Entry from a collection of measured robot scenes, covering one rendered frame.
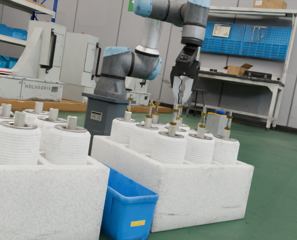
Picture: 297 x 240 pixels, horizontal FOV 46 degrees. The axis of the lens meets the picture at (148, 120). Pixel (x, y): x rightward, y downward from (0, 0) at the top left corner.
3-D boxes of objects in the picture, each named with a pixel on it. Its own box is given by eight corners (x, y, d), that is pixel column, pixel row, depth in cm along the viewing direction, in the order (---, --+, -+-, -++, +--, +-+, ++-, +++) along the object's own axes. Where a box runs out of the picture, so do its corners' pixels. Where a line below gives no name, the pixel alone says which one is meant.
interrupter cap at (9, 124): (-5, 122, 75) (-4, 119, 75) (31, 125, 79) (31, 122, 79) (4, 129, 69) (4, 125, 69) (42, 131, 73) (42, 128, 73)
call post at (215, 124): (193, 187, 143) (207, 113, 140) (205, 186, 148) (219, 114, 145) (205, 193, 138) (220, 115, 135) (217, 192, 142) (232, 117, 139)
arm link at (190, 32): (204, 26, 110) (179, 23, 112) (201, 41, 111) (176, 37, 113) (206, 31, 117) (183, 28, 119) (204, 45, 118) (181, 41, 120)
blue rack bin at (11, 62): (-10, 65, 621) (-9, 53, 618) (8, 68, 654) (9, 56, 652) (8, 68, 597) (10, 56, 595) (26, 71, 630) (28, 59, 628)
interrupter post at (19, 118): (11, 125, 74) (13, 110, 74) (22, 126, 76) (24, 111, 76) (14, 127, 73) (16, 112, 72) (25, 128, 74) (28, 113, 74)
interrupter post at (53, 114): (46, 120, 91) (48, 107, 91) (55, 120, 92) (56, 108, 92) (49, 121, 89) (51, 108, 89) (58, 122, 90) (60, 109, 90)
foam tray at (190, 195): (85, 185, 123) (93, 135, 121) (169, 181, 146) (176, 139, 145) (151, 233, 92) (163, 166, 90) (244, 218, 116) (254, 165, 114)
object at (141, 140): (120, 184, 107) (130, 126, 105) (125, 176, 116) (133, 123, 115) (151, 190, 106) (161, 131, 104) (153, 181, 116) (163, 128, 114)
